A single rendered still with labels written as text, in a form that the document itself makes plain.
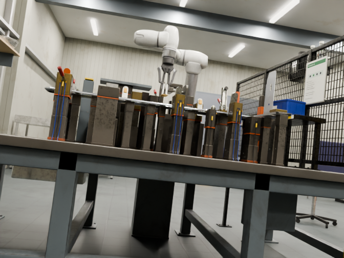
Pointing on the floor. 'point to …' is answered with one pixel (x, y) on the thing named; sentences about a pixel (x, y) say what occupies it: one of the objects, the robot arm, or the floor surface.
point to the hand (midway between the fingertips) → (164, 89)
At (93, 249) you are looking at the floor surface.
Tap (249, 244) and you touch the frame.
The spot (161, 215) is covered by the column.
